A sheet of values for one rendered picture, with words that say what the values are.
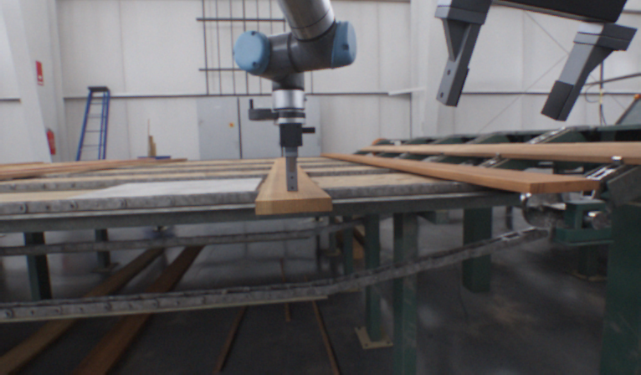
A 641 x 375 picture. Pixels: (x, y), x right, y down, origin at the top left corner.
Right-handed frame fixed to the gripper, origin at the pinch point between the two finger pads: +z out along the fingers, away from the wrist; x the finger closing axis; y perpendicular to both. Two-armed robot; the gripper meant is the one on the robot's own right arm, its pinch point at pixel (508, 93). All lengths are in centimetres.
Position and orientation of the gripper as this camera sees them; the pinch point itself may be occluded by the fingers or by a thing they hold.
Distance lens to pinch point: 40.3
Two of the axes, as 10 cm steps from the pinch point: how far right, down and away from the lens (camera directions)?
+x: 9.9, 0.9, 1.2
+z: -1.4, 8.8, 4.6
